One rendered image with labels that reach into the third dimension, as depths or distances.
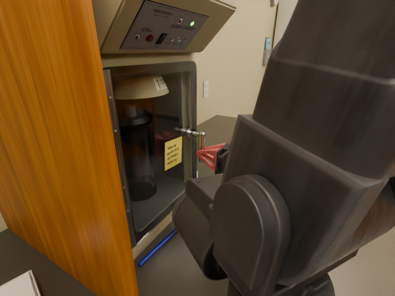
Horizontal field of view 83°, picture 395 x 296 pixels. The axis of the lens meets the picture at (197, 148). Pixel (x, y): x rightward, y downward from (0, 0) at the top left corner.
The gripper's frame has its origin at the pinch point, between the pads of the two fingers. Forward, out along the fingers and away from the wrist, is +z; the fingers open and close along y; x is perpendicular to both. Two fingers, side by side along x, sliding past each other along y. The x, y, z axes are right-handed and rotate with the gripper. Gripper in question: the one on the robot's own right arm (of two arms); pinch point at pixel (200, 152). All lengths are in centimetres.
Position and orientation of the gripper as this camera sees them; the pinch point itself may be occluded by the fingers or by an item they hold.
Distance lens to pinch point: 63.8
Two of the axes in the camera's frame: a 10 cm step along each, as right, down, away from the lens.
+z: -8.6, -2.2, 4.6
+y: -5.1, 3.5, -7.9
